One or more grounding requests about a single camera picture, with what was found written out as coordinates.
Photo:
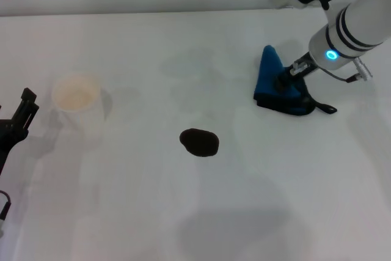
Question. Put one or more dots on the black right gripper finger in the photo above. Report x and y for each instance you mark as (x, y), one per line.
(281, 82)

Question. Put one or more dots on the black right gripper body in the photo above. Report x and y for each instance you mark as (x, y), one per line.
(302, 68)

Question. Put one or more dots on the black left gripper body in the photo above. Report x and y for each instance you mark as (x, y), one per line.
(9, 138)

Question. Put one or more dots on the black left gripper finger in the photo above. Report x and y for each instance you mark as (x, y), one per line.
(27, 111)

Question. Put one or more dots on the blue rag with dark trim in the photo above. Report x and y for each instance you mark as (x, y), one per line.
(268, 74)

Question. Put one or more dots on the white paper cup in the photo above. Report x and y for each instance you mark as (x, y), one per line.
(82, 111)

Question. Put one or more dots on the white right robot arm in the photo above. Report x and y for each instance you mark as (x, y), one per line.
(360, 19)

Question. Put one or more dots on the black water stain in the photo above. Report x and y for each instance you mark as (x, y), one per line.
(199, 142)

